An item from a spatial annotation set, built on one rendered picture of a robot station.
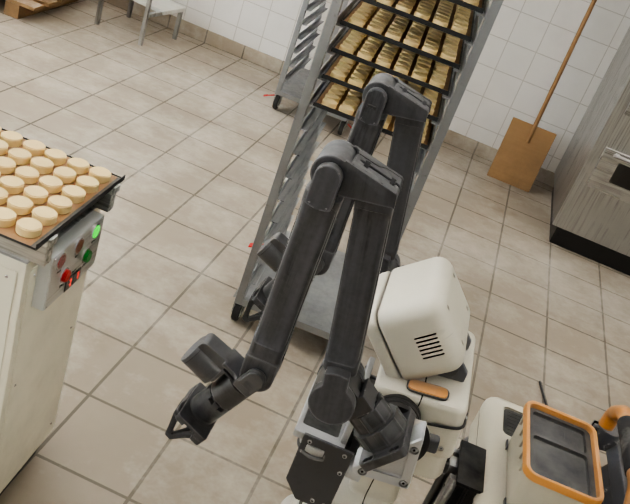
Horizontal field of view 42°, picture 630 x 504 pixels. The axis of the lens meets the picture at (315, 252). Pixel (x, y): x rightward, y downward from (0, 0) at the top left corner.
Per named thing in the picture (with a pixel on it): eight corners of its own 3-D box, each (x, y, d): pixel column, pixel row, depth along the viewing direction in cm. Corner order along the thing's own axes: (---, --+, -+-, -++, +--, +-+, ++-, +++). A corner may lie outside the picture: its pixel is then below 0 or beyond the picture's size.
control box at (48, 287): (29, 305, 176) (38, 253, 169) (82, 258, 197) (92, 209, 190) (44, 312, 175) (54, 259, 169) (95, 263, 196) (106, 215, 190)
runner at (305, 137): (299, 156, 273) (302, 148, 272) (291, 153, 273) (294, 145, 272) (333, 103, 330) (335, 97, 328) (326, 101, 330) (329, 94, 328)
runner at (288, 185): (284, 202, 282) (286, 194, 281) (276, 199, 282) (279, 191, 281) (319, 143, 338) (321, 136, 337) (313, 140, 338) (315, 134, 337)
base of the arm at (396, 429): (407, 456, 129) (416, 411, 140) (380, 418, 127) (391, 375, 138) (362, 473, 133) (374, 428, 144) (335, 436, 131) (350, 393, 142)
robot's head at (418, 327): (475, 314, 158) (448, 247, 154) (468, 374, 140) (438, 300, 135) (406, 331, 164) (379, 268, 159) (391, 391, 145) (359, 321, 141)
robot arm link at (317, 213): (350, 174, 112) (364, 149, 122) (312, 158, 112) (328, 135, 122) (263, 404, 132) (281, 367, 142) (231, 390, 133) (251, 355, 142)
